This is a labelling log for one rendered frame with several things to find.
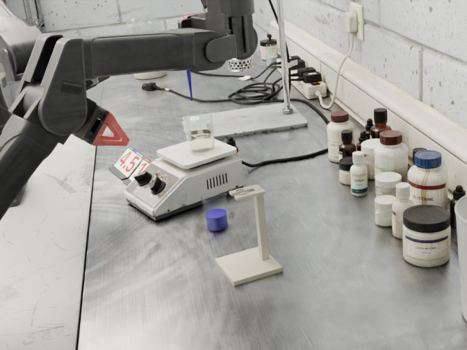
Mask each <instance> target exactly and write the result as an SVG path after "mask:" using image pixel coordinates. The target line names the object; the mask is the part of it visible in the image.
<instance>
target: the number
mask: <svg viewBox="0 0 467 350"><path fill-rule="evenodd" d="M140 159H141V157H140V156H138V155H137V154H135V153H134V152H132V150H130V149H127V150H126V152H125V153H124V155H123V156H122V157H121V158H120V159H119V161H118V162H117V163H116V164H117V165H118V166H119V167H120V168H122V169H123V170H124V171H125V172H126V173H127V174H130V172H131V171H132V170H133V168H134V167H135V166H136V165H137V164H138V162H139V161H140Z"/></svg>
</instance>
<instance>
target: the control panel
mask: <svg viewBox="0 0 467 350"><path fill-rule="evenodd" d="M144 171H147V172H148V173H150V174H151V175H152V178H151V180H150V182H148V184H146V185H144V186H139V185H138V182H137V181H136V180H134V181H133V182H132V183H131V184H130V185H129V186H128V187H127V188H126V190H127V191H128V192H130V193H131V194H133V195H134V196H136V197H137V198H139V199H141V200H142V201H144V202H145V203H147V204H148V205H150V206H151V207H153V206H154V205H155V204H156V203H157V202H158V201H159V200H160V199H161V198H162V197H163V196H164V195H165V194H166V193H167V192H168V191H169V190H170V188H171V187H172V186H173V185H174V184H175V183H176V182H177V181H178V180H179V179H180V178H178V177H177V176H175V175H173V174H171V173H169V172H167V171H165V170H164V169H161V168H160V167H158V166H156V165H154V164H152V163H151V164H150V165H149V166H148V167H147V168H146V169H145V170H144ZM155 173H158V175H157V177H160V176H163V178H161V181H165V183H166V186H165V188H164V190H163V191H162V192H160V193H158V194H152V193H151V189H150V185H151V182H152V181H153V178H154V177H155V176H154V174H155Z"/></svg>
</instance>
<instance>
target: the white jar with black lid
mask: <svg viewBox="0 0 467 350"><path fill-rule="evenodd" d="M450 229H451V227H450V212H449V211H448V210H447V209H445V208H443V207H440V206H435V205H417V206H412V207H410V208H407V209H406V210H405V211H404V212H403V256H404V259H405V260H406V261H407V262H408V263H410V264H412V265H415V266H419V267H438V266H441V265H444V264H445V263H446V262H447V261H449V259H450Z"/></svg>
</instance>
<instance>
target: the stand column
mask: <svg viewBox="0 0 467 350"><path fill-rule="evenodd" d="M277 16H278V26H279V43H280V53H281V70H282V80H283V90H284V106H285V108H283V109H282V110H283V112H282V113H283V114H284V115H290V114H293V109H292V108H291V107H290V94H289V84H288V65H287V55H286V37H285V27H284V8H283V0H277Z"/></svg>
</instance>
